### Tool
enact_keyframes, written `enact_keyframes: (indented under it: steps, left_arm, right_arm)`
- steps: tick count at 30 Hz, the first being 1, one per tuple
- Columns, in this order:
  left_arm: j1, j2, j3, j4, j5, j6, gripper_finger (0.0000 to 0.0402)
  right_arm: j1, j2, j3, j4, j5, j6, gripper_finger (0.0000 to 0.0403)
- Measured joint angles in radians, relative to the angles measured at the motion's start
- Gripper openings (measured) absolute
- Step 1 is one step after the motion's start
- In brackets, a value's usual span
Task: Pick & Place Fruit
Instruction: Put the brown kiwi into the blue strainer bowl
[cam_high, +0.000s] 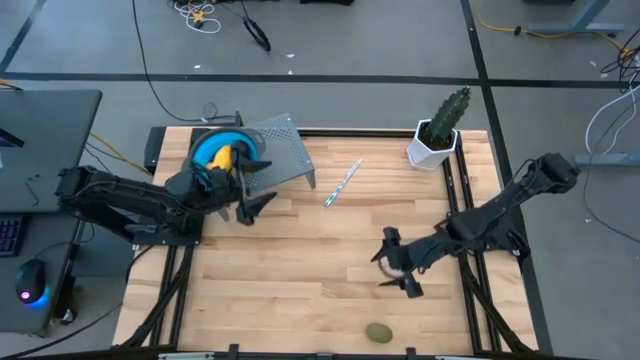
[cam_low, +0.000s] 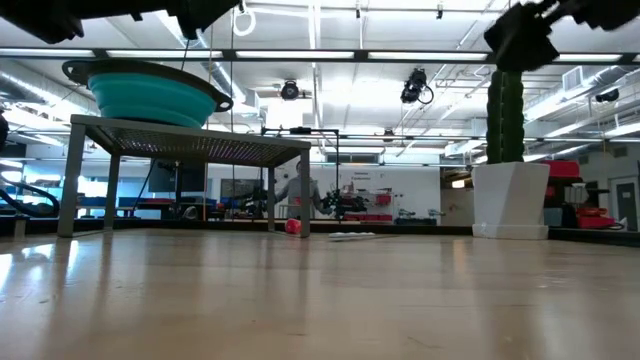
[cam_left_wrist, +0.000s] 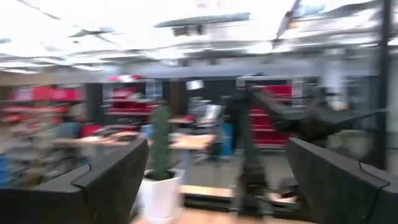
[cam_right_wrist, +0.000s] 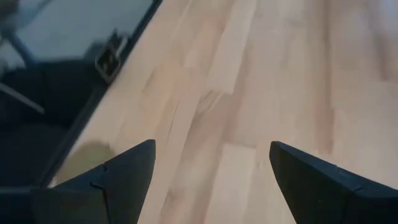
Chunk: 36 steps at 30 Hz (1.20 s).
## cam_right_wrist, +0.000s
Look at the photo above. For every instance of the black aluminium table frame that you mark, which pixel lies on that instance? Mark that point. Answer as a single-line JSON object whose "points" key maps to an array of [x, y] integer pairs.
{"points": [[100, 93]]}

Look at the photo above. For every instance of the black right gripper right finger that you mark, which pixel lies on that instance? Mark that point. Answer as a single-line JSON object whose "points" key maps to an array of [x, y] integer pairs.
{"points": [[317, 199]]}

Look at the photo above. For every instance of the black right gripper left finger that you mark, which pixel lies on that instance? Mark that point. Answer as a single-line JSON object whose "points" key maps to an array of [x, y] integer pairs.
{"points": [[124, 193]]}

